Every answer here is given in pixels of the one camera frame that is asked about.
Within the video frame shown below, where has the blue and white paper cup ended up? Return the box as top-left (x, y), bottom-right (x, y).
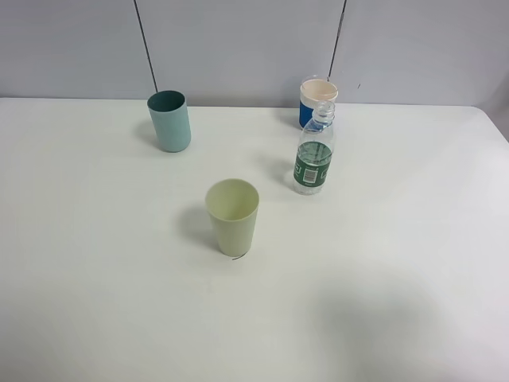
top-left (299, 76), bottom-right (338, 128)

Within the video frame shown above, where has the pale green plastic cup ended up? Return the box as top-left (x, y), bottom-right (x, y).
top-left (205, 178), bottom-right (259, 258)

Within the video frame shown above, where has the clear water bottle green label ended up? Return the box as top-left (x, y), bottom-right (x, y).
top-left (293, 100), bottom-right (335, 196)

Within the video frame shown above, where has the teal plastic cup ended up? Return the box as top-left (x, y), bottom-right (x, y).
top-left (147, 90), bottom-right (192, 153)

